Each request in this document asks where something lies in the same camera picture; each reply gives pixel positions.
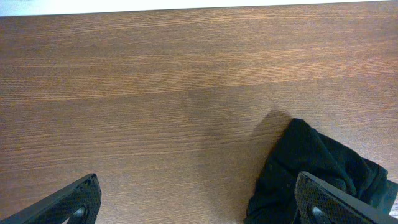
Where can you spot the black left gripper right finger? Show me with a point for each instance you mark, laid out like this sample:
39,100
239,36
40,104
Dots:
319,202

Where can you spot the black t-shirt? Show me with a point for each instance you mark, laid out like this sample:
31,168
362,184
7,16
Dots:
302,148

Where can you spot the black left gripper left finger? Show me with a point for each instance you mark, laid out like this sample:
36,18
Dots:
79,202

